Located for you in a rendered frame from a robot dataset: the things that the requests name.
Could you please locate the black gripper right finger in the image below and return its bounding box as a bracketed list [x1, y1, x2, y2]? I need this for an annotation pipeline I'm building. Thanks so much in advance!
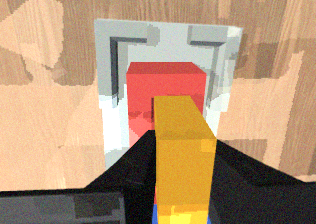
[208, 139, 316, 224]

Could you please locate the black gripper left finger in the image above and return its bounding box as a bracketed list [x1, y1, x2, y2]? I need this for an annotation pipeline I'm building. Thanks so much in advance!
[0, 130, 156, 224]

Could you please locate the blue rectangular block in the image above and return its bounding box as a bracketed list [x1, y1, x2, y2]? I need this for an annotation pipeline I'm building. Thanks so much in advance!
[152, 204, 211, 224]

